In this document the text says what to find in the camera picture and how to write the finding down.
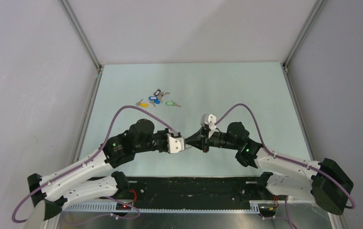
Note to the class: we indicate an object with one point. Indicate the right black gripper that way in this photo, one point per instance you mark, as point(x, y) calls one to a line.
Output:
point(200, 140)

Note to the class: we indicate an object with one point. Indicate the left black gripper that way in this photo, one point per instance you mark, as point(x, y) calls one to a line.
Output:
point(164, 132)

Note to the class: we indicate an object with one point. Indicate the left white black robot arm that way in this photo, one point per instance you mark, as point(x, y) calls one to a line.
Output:
point(94, 176)

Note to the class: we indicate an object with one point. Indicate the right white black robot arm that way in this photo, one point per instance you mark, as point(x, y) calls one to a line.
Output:
point(324, 183)

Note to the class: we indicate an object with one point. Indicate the green tagged key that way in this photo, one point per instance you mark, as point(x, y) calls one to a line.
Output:
point(172, 103)

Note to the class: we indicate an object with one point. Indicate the yellow tagged key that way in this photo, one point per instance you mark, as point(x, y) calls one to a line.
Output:
point(142, 104)

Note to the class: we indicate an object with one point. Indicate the blue tagged key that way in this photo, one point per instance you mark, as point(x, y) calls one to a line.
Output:
point(155, 102)
point(153, 98)

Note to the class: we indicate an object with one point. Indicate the black tagged key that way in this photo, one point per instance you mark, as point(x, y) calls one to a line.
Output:
point(158, 92)

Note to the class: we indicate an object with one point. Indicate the left controller board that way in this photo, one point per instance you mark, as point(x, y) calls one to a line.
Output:
point(122, 207)

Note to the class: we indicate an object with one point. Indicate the controller board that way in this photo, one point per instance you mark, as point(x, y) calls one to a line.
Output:
point(267, 212)
point(122, 207)

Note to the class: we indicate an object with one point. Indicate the right controller board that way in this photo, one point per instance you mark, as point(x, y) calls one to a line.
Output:
point(267, 212)

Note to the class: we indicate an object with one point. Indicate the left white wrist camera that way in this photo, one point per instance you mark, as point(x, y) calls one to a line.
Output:
point(175, 144)

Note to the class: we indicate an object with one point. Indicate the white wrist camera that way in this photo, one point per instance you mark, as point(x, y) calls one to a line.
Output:
point(175, 144)
point(208, 121)

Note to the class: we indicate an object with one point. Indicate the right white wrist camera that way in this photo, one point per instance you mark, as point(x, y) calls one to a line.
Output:
point(208, 121)

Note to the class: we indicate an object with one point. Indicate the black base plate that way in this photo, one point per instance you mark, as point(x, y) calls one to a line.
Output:
point(195, 191)

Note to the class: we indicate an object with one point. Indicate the metal cable duct rail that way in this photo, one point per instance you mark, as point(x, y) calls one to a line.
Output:
point(109, 207)

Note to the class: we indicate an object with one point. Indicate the left aluminium frame post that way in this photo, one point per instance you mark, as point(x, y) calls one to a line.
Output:
point(73, 20)

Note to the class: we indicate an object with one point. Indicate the aluminium frame post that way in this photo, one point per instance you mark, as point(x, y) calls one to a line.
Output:
point(308, 24)
point(73, 20)

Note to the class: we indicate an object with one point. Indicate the right aluminium frame post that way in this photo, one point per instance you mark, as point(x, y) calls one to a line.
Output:
point(308, 24)

